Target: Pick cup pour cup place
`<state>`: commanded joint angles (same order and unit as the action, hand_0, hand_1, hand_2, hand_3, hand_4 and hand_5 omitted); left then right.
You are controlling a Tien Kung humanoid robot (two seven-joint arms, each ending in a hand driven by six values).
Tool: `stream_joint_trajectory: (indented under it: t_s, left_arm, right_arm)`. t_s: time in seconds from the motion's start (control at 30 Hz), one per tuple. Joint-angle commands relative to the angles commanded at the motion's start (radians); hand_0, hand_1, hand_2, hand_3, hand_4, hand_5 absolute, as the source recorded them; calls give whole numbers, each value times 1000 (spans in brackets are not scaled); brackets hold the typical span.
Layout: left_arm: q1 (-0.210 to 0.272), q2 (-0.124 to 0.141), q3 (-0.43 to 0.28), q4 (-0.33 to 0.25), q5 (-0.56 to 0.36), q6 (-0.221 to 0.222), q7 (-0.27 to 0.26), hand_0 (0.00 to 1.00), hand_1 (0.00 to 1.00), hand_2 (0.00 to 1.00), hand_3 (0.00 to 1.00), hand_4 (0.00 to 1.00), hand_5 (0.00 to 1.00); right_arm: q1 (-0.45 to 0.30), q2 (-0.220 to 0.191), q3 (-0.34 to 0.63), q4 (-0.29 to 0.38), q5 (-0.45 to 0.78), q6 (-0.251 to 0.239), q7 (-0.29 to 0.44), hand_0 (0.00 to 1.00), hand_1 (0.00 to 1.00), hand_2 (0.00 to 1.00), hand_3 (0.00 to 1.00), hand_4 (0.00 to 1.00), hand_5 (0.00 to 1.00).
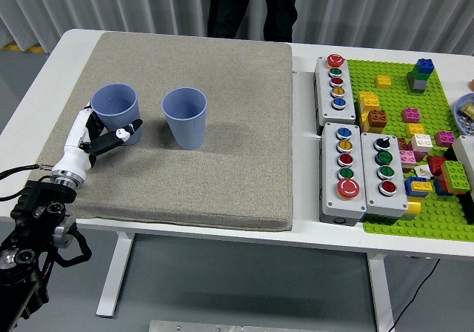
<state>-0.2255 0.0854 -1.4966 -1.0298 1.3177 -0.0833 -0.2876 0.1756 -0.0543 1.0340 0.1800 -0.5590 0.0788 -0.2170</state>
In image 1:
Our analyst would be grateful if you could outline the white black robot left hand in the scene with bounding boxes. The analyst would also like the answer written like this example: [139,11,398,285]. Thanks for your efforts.
[53,102,144,181]

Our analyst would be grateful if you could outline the blue ribbed plastic cup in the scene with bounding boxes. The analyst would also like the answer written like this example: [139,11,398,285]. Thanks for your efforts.
[90,83,144,147]
[161,87,207,150]

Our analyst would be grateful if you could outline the yellow black floor tape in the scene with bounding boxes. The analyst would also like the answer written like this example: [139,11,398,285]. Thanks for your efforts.
[0,43,50,54]

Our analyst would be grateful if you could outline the white table leg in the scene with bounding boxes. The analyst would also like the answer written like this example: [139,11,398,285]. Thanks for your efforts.
[367,252,396,332]
[95,230,135,319]

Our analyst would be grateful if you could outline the grey-brown fabric mat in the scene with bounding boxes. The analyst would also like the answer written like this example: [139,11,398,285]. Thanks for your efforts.
[20,31,294,233]

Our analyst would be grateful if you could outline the person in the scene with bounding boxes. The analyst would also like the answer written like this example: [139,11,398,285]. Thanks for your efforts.
[206,0,301,44]

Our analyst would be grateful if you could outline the grey box large red mushroom button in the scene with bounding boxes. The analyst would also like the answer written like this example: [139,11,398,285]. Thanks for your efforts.
[318,122,367,225]

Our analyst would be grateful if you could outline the grey box small red mushroom button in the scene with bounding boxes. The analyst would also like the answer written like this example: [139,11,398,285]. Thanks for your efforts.
[313,53,357,126]

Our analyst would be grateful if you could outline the large yellow toy brick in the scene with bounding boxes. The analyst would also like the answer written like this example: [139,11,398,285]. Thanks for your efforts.
[358,90,381,113]

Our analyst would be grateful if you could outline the brown toy brick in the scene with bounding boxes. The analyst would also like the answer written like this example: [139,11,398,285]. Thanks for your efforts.
[367,108,389,130]

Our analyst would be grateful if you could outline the lime green studded baseplate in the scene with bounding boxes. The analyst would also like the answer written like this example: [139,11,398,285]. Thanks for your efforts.
[347,58,474,243]

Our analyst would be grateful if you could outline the light pink toy brick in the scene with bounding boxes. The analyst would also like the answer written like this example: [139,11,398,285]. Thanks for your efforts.
[398,149,418,169]

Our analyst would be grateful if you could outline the smooth yellow toy brick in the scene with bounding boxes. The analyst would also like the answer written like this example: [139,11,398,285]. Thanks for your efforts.
[404,197,422,216]

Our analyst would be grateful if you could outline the white toy brick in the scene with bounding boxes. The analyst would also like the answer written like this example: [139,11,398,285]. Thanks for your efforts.
[410,133,434,153]

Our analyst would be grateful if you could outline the grey toy brick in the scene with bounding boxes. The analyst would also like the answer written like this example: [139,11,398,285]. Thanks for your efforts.
[408,78,427,95]

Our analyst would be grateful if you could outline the dark green toy brick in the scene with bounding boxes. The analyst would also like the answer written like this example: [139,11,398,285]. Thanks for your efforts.
[406,67,431,84]

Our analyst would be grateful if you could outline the red toy brick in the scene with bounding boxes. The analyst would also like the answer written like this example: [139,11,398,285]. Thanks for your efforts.
[427,155,447,177]

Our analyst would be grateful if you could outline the dark blue toy brick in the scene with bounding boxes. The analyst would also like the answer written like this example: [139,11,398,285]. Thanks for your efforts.
[433,178,455,198]

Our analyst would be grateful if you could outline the white pleated curtain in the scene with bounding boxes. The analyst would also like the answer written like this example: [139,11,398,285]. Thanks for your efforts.
[0,0,474,57]

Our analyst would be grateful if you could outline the lime green toy brick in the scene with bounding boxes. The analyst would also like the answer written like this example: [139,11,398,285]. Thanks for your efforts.
[441,159,471,191]

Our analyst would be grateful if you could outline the blue bowl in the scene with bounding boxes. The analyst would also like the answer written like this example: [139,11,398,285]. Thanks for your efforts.
[453,93,474,136]

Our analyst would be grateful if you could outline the orange toy brick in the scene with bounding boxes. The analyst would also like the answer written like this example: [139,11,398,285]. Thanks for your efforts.
[442,176,472,196]

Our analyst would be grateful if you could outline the white box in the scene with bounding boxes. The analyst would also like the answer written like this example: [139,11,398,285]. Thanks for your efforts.
[452,135,474,174]

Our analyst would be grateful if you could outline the grey box black selector switch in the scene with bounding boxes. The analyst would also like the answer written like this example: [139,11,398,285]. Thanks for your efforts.
[360,132,409,219]

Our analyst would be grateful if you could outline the black floor cable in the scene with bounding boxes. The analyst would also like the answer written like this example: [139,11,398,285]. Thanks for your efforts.
[392,259,441,332]

